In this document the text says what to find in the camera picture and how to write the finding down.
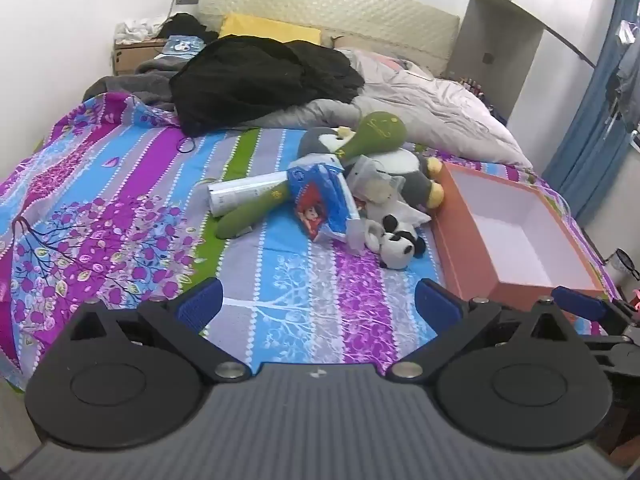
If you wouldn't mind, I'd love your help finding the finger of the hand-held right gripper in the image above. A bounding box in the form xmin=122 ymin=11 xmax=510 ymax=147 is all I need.
xmin=552 ymin=286 xmax=626 ymax=325

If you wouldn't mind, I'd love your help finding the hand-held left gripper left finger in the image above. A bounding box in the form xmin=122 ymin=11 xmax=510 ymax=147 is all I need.
xmin=70 ymin=277 xmax=251 ymax=382

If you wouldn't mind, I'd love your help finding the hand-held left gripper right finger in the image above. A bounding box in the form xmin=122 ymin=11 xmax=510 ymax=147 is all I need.
xmin=385 ymin=277 xmax=572 ymax=382

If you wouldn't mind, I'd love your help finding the orange cardboard box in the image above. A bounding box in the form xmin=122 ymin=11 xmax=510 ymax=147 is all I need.
xmin=430 ymin=161 xmax=608 ymax=311

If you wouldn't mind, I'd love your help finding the small panda plush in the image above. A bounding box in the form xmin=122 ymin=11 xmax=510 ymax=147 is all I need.
xmin=367 ymin=214 xmax=427 ymax=271

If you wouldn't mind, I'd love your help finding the white plastic bottle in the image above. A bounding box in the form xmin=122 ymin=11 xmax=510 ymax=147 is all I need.
xmin=207 ymin=171 xmax=291 ymax=218

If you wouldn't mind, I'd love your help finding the grey penguin plush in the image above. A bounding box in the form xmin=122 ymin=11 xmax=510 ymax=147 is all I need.
xmin=297 ymin=126 xmax=446 ymax=211

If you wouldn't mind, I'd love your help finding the clear mask packet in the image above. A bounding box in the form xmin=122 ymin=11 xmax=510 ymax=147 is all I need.
xmin=345 ymin=155 xmax=396 ymax=206

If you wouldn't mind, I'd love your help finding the floral striped bed sheet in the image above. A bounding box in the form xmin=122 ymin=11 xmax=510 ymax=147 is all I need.
xmin=0 ymin=91 xmax=623 ymax=391

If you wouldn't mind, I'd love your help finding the blue cartoon packet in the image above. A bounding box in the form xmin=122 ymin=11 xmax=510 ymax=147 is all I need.
xmin=286 ymin=157 xmax=361 ymax=243

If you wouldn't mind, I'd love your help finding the blue curtain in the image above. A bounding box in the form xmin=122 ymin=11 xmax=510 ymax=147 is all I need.
xmin=542 ymin=0 xmax=640 ymax=221

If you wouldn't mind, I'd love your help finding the green plush stick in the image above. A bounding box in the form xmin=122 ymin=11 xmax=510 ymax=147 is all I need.
xmin=216 ymin=110 xmax=407 ymax=238

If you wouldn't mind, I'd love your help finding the pale grey duvet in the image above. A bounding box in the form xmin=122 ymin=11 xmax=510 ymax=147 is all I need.
xmin=240 ymin=49 xmax=533 ymax=171

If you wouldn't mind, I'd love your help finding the hanging dark garment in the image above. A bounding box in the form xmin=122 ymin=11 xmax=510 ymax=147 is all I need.
xmin=607 ymin=35 xmax=640 ymax=131

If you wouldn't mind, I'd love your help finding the black clothing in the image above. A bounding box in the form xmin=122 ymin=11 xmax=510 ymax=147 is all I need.
xmin=169 ymin=35 xmax=366 ymax=138

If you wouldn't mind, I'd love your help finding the grey blanket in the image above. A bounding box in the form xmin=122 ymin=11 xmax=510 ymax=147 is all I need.
xmin=82 ymin=57 xmax=181 ymax=111

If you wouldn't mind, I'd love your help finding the cardboard nightstand box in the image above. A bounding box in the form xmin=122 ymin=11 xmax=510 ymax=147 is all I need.
xmin=112 ymin=37 xmax=171 ymax=78

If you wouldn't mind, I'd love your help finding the blue cartoon cushion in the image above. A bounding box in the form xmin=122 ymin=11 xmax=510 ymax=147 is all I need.
xmin=160 ymin=34 xmax=206 ymax=58

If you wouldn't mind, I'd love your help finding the white cabinet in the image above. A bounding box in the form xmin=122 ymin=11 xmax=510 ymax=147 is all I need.
xmin=450 ymin=0 xmax=551 ymax=126

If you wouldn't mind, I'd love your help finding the small black cloth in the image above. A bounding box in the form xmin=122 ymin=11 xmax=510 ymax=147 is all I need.
xmin=159 ymin=12 xmax=218 ymax=43

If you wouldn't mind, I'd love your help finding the crumpled white cloth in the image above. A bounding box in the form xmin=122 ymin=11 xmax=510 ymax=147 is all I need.
xmin=114 ymin=16 xmax=166 ymax=45

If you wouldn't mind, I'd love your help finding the yellow pillow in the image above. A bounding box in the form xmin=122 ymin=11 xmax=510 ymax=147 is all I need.
xmin=218 ymin=13 xmax=322 ymax=46

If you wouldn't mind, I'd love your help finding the cream quilted headboard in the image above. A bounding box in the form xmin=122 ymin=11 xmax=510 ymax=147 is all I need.
xmin=192 ymin=0 xmax=461 ymax=78

